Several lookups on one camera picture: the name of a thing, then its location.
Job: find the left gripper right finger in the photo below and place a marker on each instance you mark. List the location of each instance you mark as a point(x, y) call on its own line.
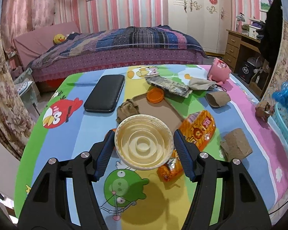
point(242, 206)

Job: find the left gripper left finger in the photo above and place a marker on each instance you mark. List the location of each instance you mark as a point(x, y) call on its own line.
point(46, 206)

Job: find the brown cardboard piece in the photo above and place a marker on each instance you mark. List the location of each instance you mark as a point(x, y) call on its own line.
point(236, 145)

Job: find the orange snack wrapper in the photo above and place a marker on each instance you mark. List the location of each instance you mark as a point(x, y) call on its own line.
point(198, 128)

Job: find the brown paper ball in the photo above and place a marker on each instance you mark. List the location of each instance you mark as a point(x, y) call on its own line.
point(264, 110)

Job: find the turquoise plastic laundry basket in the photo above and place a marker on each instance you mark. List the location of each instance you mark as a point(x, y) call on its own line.
point(280, 117)

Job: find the cream plastic lid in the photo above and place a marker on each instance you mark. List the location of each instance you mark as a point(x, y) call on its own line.
point(143, 142)

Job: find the blue plastic bag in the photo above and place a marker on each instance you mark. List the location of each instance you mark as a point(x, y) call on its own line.
point(281, 96)

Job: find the brown paper wad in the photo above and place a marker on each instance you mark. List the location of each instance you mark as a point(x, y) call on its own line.
point(127, 109)

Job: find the orange plastic cap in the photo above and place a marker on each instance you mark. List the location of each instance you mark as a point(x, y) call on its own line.
point(155, 95)

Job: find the grey printed foil packet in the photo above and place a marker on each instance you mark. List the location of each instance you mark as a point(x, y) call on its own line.
point(170, 86)

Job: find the floral curtain left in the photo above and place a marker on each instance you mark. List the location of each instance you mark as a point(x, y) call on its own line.
point(15, 122)

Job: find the floral curtain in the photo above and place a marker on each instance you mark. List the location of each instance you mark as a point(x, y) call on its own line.
point(15, 122)
point(280, 73)

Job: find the black rectangular case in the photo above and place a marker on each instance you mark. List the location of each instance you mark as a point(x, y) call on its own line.
point(104, 97)

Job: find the brown rectangular tray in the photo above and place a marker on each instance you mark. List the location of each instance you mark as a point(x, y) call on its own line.
point(163, 110)

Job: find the white bedside stool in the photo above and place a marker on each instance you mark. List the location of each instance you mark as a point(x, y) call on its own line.
point(27, 90)

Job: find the black box under desk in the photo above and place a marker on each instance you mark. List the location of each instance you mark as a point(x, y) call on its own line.
point(246, 71)

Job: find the pink piggy bank mug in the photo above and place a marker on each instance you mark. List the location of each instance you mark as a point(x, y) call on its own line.
point(219, 72)

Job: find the floral curtain right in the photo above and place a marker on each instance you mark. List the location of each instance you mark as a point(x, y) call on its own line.
point(280, 73)

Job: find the bed with plaid quilt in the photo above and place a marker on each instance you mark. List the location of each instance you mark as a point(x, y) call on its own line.
point(82, 52)

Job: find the wooden desk with drawers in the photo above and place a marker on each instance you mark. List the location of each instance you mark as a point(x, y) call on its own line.
point(239, 48)

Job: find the yellow duck plush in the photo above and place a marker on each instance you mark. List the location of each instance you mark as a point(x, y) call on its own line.
point(59, 38)

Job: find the desk lamp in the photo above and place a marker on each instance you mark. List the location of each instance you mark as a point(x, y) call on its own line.
point(239, 20)

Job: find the white wardrobe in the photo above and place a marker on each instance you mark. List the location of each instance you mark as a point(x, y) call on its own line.
point(208, 21)

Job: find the pink window curtain left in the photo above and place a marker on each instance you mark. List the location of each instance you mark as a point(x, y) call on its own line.
point(21, 16)

